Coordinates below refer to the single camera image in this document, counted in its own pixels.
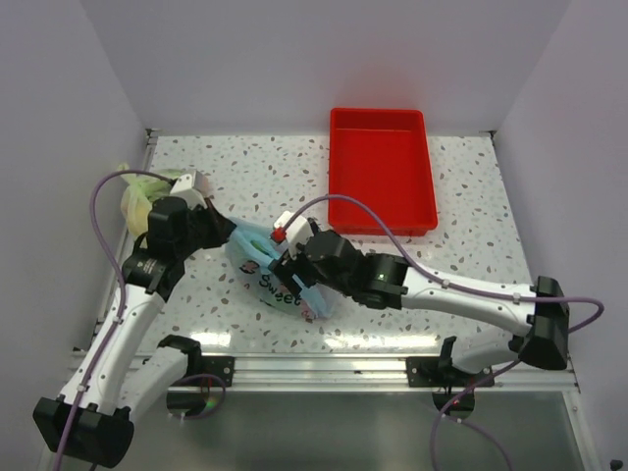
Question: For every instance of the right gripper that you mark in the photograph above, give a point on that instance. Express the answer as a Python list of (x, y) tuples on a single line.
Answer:
[(287, 266)]

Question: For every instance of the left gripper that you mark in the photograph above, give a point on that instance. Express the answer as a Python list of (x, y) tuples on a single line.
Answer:
[(221, 226)]

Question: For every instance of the blue cartoon plastic bag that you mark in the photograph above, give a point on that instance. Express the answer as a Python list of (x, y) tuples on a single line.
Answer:
[(250, 252)]

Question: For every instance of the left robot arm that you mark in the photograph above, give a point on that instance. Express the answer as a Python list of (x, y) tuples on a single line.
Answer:
[(94, 415)]

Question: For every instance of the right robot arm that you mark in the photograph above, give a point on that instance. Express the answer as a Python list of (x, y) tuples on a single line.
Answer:
[(528, 324)]

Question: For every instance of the green plastic fruit bag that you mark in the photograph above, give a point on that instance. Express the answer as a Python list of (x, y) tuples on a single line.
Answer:
[(138, 198)]

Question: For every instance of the red plastic tray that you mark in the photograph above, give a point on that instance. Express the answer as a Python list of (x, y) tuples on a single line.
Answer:
[(380, 157)]

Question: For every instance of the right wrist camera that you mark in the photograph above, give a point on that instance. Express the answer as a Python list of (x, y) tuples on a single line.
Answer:
[(291, 235)]

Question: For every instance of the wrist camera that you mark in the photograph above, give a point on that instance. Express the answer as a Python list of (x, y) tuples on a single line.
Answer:
[(291, 235), (192, 187)]

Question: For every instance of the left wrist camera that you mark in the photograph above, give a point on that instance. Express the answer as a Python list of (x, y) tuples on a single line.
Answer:
[(192, 187)]

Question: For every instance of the aluminium front rail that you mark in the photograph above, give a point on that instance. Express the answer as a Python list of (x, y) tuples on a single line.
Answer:
[(355, 372)]

